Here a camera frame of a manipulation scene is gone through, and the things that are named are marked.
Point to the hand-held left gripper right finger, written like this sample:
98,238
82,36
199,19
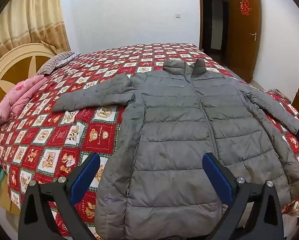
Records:
217,177

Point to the white wall switch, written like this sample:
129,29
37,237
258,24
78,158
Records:
178,15

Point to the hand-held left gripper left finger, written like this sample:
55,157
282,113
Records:
85,177

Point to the red paper door decoration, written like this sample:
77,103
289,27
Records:
245,7

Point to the red bear print bedspread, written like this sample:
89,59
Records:
64,135

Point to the beige patterned curtain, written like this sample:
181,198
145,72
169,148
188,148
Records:
32,15

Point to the cream wooden headboard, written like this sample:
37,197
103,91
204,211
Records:
12,67

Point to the striped pillow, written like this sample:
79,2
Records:
54,62

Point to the dark wooden door frame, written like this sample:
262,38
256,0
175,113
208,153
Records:
202,15

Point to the grey puffer jacket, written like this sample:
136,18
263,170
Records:
174,130

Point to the brown wooden door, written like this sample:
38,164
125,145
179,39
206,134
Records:
244,45

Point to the pink quilt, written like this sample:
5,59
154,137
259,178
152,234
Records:
17,97

